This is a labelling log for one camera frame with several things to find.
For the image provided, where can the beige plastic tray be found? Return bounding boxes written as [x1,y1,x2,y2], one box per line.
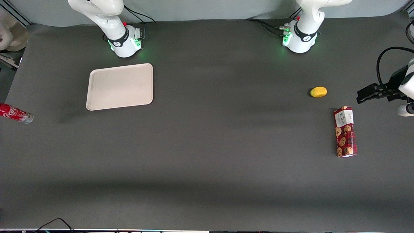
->
[86,63,154,111]

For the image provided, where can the dark grey table mat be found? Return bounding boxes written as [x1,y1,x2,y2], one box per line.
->
[0,12,414,231]

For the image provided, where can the black right arm base cable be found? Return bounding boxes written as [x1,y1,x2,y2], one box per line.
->
[124,5,157,41]

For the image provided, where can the yellow lemon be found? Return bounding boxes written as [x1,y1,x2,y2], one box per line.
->
[310,86,328,98]

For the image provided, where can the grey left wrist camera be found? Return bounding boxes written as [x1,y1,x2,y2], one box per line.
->
[397,103,414,117]

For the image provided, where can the red cookie box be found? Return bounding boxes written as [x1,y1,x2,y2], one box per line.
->
[333,106,358,158]

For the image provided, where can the red coke bottle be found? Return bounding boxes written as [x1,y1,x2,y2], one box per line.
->
[0,103,34,125]

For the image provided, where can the black looped gripper cable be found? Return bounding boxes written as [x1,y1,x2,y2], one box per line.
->
[376,47,414,88]

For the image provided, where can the black arm base cable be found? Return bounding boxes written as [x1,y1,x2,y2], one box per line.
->
[124,5,157,41]
[244,18,292,37]

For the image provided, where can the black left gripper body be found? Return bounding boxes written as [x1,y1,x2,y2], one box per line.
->
[383,65,409,102]

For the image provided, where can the black cable at table edge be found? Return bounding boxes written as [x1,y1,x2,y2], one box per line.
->
[32,218,75,233]

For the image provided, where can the beige rounded background object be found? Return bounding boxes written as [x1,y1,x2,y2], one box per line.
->
[0,7,29,52]

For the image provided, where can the black left arm base cable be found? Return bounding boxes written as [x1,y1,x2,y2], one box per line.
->
[244,18,292,37]

